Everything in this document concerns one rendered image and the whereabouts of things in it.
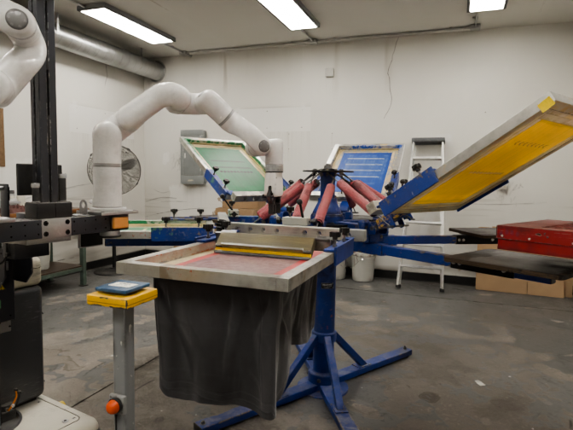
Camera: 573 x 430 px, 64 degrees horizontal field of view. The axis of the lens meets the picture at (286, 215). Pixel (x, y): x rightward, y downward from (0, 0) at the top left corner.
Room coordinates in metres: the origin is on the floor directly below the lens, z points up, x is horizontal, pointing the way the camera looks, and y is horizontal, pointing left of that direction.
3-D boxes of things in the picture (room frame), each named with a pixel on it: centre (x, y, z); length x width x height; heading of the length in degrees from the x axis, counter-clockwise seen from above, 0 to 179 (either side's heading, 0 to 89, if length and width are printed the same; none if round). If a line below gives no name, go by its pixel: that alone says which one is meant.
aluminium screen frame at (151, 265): (1.71, 0.13, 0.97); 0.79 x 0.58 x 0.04; 160
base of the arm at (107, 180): (1.66, 0.65, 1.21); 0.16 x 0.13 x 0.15; 59
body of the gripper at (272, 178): (1.90, 0.05, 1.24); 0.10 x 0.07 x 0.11; 160
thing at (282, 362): (1.58, -0.05, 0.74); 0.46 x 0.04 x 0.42; 160
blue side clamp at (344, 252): (1.83, -0.22, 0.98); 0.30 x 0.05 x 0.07; 160
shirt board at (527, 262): (2.18, -0.67, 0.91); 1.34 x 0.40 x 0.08; 40
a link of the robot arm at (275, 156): (1.90, 0.09, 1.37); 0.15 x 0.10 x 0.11; 113
